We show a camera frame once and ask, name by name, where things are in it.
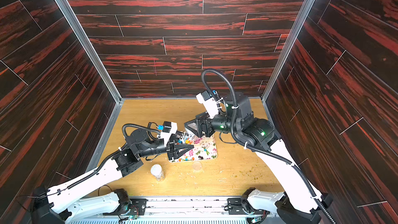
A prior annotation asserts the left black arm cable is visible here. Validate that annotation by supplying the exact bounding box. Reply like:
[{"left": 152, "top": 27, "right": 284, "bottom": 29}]
[{"left": 17, "top": 123, "right": 162, "bottom": 212}]

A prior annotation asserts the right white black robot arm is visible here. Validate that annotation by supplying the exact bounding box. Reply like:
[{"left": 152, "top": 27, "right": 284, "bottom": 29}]
[{"left": 184, "top": 91, "right": 336, "bottom": 224}]

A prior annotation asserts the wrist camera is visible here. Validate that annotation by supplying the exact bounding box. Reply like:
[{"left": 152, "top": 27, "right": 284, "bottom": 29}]
[
  {"left": 196, "top": 91, "right": 221, "bottom": 119},
  {"left": 157, "top": 121, "right": 177, "bottom": 146}
]

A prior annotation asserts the floral pattern tray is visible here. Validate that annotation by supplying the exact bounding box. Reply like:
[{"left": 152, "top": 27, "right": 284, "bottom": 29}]
[{"left": 169, "top": 135, "right": 218, "bottom": 163}]

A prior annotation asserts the jar with white lid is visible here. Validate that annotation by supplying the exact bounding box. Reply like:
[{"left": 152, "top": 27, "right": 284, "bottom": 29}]
[{"left": 150, "top": 164, "right": 165, "bottom": 181}]

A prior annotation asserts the right black corrugated cable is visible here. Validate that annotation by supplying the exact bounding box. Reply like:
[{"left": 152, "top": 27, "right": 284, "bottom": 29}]
[{"left": 200, "top": 69, "right": 336, "bottom": 224}]

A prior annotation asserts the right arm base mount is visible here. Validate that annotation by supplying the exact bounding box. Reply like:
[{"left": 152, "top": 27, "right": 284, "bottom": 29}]
[{"left": 224, "top": 198, "right": 269, "bottom": 216}]

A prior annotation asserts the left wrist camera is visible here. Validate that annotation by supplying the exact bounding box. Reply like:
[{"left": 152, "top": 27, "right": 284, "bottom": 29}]
[{"left": 157, "top": 121, "right": 177, "bottom": 146}]

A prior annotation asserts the clear candy jar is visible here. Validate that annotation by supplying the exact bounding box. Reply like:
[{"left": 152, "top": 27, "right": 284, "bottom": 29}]
[{"left": 180, "top": 128, "right": 198, "bottom": 145}]

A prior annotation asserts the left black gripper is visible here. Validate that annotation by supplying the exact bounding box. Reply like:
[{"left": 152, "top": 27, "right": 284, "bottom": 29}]
[{"left": 136, "top": 131, "right": 191, "bottom": 162}]

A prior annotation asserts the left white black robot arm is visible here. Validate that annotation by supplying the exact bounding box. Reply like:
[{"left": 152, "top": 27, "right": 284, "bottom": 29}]
[{"left": 30, "top": 124, "right": 194, "bottom": 224}]

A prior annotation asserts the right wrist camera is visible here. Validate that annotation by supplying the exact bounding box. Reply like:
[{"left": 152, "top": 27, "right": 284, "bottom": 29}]
[{"left": 196, "top": 91, "right": 221, "bottom": 119}]

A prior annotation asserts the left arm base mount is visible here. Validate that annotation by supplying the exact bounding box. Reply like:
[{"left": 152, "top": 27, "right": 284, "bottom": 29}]
[{"left": 103, "top": 198, "right": 148, "bottom": 217}]

